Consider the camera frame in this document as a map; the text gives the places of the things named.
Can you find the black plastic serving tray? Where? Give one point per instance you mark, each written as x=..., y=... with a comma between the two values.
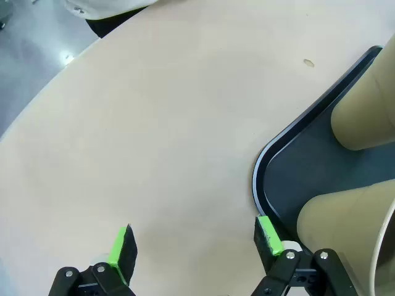
x=308, y=166

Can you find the light grey sweater torso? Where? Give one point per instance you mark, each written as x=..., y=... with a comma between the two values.
x=102, y=7

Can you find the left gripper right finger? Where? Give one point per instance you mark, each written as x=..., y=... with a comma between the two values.
x=265, y=243

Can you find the tall brown paper cup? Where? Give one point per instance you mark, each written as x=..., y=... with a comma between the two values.
x=339, y=228
x=367, y=105

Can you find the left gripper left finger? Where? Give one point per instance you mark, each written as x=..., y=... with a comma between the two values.
x=123, y=256

